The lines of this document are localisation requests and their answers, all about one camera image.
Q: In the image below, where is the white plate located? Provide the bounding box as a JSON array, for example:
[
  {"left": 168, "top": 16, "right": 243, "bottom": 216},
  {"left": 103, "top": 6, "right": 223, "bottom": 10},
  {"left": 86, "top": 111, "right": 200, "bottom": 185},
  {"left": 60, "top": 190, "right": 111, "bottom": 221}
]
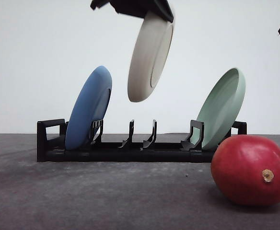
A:
[{"left": 128, "top": 12, "right": 174, "bottom": 103}]

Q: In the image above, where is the black dish rack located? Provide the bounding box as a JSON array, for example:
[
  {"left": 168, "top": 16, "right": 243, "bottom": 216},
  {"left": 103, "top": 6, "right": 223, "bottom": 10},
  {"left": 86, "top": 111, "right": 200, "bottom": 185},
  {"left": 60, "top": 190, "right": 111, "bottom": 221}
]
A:
[{"left": 37, "top": 119, "right": 247, "bottom": 162}]

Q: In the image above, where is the blue plate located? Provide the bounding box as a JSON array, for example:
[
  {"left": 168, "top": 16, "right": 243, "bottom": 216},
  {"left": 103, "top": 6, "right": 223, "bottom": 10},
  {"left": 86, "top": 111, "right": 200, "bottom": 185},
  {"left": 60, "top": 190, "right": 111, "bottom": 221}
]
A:
[{"left": 65, "top": 66, "right": 113, "bottom": 150}]

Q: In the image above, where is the green plate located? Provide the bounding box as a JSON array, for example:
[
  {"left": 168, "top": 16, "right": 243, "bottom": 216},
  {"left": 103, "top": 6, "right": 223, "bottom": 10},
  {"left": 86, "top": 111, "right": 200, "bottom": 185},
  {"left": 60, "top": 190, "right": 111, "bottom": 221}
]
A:
[{"left": 198, "top": 68, "right": 246, "bottom": 150}]

